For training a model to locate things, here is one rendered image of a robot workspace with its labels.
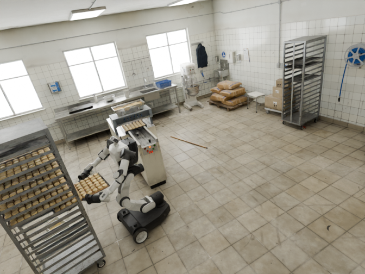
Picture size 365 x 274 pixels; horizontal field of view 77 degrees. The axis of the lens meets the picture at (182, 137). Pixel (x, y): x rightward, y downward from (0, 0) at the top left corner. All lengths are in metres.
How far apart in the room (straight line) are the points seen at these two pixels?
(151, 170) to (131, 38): 4.44
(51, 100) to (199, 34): 4.83
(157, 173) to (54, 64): 4.31
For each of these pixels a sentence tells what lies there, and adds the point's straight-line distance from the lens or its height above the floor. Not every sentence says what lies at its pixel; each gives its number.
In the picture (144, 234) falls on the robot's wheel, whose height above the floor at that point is 0.09.
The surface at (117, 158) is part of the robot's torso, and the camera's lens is 2.78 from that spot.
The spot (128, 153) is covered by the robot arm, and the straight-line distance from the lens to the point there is 2.64.
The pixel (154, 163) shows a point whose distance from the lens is 3.87.
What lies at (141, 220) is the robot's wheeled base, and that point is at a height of 0.17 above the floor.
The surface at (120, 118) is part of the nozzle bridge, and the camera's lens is 4.26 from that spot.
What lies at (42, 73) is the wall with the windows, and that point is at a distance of 7.06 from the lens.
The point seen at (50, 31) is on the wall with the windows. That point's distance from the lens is 7.03.
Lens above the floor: 2.43
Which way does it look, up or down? 25 degrees down
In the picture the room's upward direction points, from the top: 10 degrees counter-clockwise
